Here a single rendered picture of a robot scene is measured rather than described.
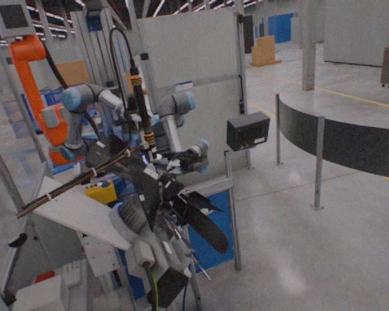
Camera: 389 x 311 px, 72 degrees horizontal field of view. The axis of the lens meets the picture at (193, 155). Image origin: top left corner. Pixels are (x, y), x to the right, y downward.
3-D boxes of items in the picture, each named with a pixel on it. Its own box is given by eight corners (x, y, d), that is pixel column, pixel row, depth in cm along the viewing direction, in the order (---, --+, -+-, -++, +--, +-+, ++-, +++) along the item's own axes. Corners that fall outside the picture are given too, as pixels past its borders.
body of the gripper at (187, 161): (187, 159, 136) (199, 149, 145) (173, 156, 140) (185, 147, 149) (188, 172, 140) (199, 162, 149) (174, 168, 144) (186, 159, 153)
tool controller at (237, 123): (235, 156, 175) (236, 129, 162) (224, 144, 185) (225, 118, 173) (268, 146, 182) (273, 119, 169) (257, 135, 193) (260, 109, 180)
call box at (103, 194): (89, 210, 150) (83, 195, 146) (89, 202, 159) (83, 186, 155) (117, 201, 155) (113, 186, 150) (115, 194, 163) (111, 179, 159)
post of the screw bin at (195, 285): (199, 311, 190) (181, 220, 157) (196, 308, 192) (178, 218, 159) (202, 308, 191) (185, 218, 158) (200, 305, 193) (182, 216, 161)
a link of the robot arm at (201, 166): (190, 171, 165) (187, 155, 160) (207, 166, 167) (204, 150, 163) (194, 177, 158) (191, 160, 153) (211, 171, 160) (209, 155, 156)
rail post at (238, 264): (237, 271, 217) (229, 188, 185) (235, 267, 220) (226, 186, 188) (242, 269, 218) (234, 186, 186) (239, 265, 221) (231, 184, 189)
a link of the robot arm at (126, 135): (146, 135, 145) (142, 115, 140) (132, 142, 137) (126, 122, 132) (135, 133, 149) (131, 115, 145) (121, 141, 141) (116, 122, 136)
